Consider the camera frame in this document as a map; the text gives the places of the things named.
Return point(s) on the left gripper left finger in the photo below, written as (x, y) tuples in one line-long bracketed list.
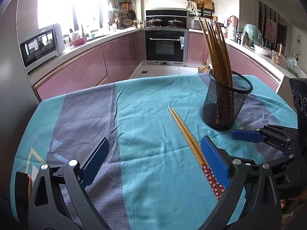
[(40, 204)]

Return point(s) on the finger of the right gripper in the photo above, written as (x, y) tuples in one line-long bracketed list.
[(284, 139), (290, 176)]

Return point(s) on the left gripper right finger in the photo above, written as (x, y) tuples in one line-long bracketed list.
[(251, 199)]

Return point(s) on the wooden chopstick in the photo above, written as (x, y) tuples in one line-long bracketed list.
[(217, 56), (189, 143), (217, 48), (221, 52), (225, 56), (194, 141)]

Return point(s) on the dark chopstick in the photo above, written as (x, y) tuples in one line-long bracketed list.
[(211, 47)]

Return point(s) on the pink kitchen cabinets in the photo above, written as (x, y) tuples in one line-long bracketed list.
[(119, 58)]

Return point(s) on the person's right hand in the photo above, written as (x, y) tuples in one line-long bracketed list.
[(288, 205)]

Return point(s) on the black mesh utensil holder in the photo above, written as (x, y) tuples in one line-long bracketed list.
[(223, 103)]

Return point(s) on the teal grey tablecloth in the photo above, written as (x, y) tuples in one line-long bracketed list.
[(150, 179)]

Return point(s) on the cooking oil bottle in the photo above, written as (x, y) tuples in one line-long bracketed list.
[(204, 68)]

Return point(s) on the grey refrigerator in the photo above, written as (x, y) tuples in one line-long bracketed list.
[(18, 100)]

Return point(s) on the black built-in oven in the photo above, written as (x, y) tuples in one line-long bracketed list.
[(166, 46)]

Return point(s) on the silver microwave oven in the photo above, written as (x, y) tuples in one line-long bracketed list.
[(46, 44)]

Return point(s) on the black range hood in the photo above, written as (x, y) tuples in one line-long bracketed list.
[(166, 18)]

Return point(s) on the red bowl on counter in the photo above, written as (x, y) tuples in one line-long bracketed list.
[(78, 42)]

